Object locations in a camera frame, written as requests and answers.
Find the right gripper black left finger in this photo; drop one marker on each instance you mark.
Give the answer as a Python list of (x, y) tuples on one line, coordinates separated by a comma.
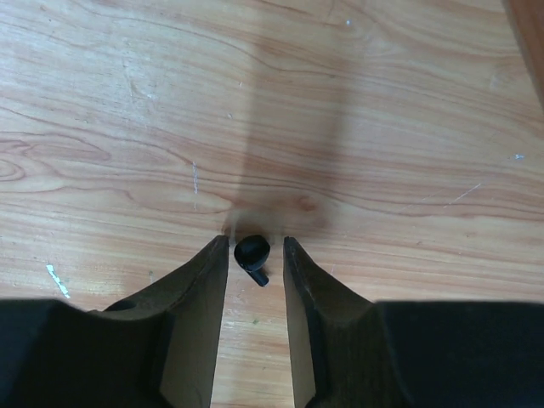
[(155, 348)]

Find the black earbud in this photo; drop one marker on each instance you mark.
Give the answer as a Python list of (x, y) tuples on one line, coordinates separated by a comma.
[(251, 253)]

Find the wooden compartment tray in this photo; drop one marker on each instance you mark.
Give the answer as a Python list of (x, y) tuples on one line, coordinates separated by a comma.
[(526, 20)]

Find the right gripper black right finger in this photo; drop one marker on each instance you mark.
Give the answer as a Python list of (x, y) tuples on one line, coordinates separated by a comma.
[(347, 351)]

